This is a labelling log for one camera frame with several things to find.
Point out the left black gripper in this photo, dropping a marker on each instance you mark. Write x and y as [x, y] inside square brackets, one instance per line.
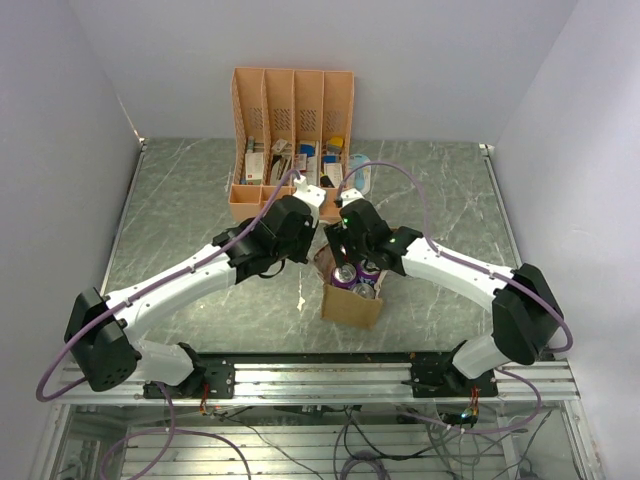
[300, 253]

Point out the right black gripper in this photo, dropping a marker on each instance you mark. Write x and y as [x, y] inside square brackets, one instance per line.
[338, 234]

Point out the patterned canvas tote bag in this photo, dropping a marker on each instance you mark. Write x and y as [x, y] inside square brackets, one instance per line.
[341, 305]

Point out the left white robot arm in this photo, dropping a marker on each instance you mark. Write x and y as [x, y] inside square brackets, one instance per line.
[106, 333]

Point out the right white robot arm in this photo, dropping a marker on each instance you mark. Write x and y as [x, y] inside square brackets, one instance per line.
[525, 314]

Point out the purple fanta can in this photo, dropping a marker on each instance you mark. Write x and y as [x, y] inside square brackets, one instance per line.
[368, 272]
[364, 290]
[344, 277]

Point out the blue packaged razor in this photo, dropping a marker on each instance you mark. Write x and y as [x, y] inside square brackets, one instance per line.
[361, 178]

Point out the small white card box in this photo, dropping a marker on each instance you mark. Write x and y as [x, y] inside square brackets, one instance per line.
[332, 175]

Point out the white stationery box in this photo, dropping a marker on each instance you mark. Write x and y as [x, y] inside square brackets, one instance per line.
[253, 168]

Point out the peach plastic file organizer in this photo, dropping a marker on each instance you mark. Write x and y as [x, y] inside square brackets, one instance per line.
[299, 118]

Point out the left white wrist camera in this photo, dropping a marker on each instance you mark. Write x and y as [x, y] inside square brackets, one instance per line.
[313, 196]

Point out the aluminium mounting rail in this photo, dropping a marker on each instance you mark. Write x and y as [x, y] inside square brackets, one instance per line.
[360, 378]

